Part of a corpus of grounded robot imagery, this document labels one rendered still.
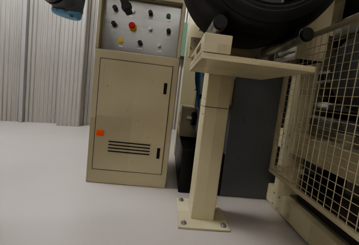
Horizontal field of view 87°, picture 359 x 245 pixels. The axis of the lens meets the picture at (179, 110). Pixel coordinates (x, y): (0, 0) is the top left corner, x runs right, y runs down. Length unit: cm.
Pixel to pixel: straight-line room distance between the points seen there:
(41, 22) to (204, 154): 311
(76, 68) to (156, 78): 209
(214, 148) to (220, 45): 57
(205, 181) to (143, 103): 63
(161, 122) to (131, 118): 20
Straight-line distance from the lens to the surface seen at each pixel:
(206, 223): 117
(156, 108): 128
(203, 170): 106
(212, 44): 62
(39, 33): 357
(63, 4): 77
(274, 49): 88
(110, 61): 135
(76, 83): 322
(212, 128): 100
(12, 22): 370
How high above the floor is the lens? 67
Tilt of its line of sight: 5 degrees down
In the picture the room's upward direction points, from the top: 7 degrees clockwise
